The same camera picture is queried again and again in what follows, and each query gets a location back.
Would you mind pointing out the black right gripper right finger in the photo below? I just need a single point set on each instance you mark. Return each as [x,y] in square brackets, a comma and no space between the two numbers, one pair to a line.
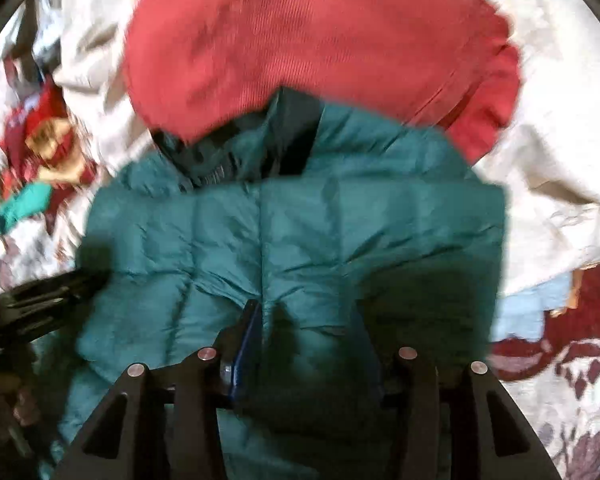
[469,428]

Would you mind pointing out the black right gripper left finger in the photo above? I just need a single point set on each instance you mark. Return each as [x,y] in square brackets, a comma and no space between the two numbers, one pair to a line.
[162,424]

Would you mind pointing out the dark green quilted puffer jacket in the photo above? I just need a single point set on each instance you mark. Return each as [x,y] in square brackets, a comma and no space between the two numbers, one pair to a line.
[357,235]

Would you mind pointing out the person's left hand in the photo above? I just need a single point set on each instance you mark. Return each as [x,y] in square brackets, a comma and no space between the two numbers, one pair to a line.
[17,405]

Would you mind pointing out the light blue cloth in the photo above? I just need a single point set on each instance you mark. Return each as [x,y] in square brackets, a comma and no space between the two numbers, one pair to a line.
[522,315]

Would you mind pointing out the teal green garment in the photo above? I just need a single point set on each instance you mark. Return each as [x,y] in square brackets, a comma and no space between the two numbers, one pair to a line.
[33,199]

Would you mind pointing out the red and yellow patterned cloth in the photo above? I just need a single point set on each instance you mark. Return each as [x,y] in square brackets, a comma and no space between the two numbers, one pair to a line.
[39,140]

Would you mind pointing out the floral red white bedspread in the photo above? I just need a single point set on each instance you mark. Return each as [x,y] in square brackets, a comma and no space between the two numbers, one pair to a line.
[555,381]

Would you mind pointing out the beige patterned quilt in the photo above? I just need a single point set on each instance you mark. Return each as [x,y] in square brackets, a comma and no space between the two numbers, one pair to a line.
[548,157]

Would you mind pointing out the red heart-shaped ruffled pillow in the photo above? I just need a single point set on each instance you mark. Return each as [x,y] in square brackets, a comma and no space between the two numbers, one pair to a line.
[191,65]

